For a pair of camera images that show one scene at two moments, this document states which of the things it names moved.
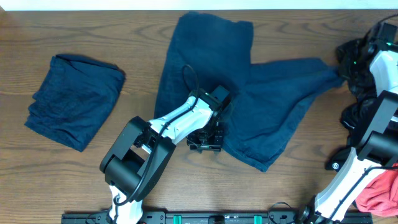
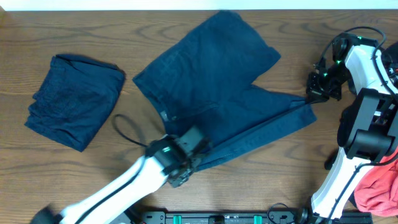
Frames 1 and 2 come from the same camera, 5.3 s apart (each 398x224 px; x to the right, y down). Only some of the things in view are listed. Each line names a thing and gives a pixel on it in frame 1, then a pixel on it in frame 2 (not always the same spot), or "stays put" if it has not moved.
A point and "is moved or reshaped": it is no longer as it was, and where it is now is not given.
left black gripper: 204,146 to 193,156
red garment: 380,196 stays put
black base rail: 214,218 stays put
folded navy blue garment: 74,98 stays put
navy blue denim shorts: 209,51 is moved or reshaped
